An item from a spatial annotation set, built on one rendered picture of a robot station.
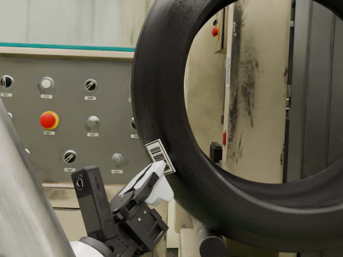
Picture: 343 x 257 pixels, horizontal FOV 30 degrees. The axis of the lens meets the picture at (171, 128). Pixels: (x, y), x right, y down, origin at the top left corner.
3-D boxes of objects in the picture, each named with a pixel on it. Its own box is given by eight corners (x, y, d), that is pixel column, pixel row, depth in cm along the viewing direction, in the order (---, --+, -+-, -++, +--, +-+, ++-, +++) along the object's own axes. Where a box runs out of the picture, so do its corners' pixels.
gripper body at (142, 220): (144, 231, 105) (102, 287, 97) (111, 193, 103) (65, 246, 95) (172, 224, 99) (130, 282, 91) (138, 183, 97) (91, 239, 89)
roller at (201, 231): (188, 220, 142) (193, 200, 142) (207, 225, 142) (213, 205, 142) (196, 260, 107) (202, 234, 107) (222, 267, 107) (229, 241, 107)
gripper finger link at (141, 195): (148, 183, 103) (119, 220, 98) (142, 175, 103) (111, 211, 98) (166, 177, 100) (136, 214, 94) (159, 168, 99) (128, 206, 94)
